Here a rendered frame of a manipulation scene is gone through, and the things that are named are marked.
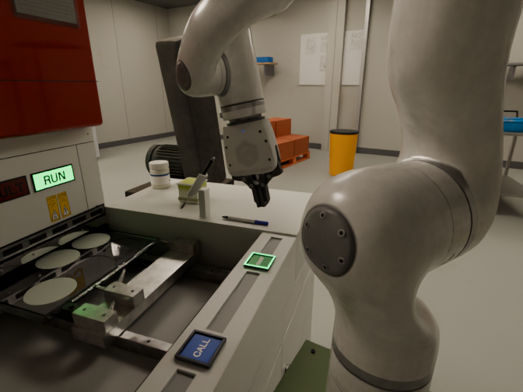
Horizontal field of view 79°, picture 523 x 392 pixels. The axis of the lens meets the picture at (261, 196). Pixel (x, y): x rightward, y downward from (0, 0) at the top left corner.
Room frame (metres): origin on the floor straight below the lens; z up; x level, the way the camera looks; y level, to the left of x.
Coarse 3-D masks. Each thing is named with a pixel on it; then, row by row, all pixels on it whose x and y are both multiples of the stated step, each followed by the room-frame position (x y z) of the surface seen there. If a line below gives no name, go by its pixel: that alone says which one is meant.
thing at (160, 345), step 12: (48, 324) 0.58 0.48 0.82; (60, 324) 0.57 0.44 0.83; (72, 324) 0.56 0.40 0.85; (120, 336) 0.52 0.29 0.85; (132, 336) 0.52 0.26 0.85; (144, 336) 0.52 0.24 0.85; (132, 348) 0.50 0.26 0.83; (144, 348) 0.49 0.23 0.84; (156, 348) 0.49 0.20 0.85; (168, 348) 0.48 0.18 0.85
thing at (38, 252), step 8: (104, 216) 0.93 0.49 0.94; (80, 224) 0.86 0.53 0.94; (88, 224) 0.87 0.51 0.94; (96, 224) 0.89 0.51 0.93; (104, 224) 0.94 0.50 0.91; (64, 232) 0.81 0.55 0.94; (72, 232) 0.82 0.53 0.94; (80, 232) 0.84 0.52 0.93; (48, 240) 0.76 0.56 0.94; (56, 240) 0.77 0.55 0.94; (64, 240) 0.79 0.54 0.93; (32, 248) 0.71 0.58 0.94; (40, 248) 0.73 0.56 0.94; (48, 248) 0.75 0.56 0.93; (16, 256) 0.68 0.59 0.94; (24, 256) 0.69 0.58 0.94; (32, 256) 0.70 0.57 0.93; (0, 264) 0.64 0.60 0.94; (8, 264) 0.65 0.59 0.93; (16, 264) 0.67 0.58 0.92; (0, 272) 0.63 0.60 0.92
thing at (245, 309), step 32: (288, 256) 0.66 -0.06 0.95; (224, 288) 0.52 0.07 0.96; (256, 288) 0.52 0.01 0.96; (288, 288) 0.67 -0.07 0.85; (192, 320) 0.43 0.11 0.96; (224, 320) 0.44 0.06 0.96; (256, 320) 0.46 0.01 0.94; (224, 352) 0.37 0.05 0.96; (256, 352) 0.46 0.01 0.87; (160, 384) 0.31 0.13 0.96; (192, 384) 0.31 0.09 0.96; (224, 384) 0.33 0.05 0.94
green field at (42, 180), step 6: (60, 168) 0.83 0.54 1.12; (66, 168) 0.85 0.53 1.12; (36, 174) 0.77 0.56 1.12; (42, 174) 0.78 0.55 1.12; (48, 174) 0.80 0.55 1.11; (54, 174) 0.81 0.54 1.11; (60, 174) 0.83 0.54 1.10; (66, 174) 0.84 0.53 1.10; (72, 174) 0.86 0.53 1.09; (36, 180) 0.76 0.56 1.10; (42, 180) 0.78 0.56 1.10; (48, 180) 0.79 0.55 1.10; (54, 180) 0.81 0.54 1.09; (60, 180) 0.82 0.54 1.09; (66, 180) 0.84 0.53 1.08; (36, 186) 0.76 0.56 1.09; (42, 186) 0.78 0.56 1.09; (48, 186) 0.79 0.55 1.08
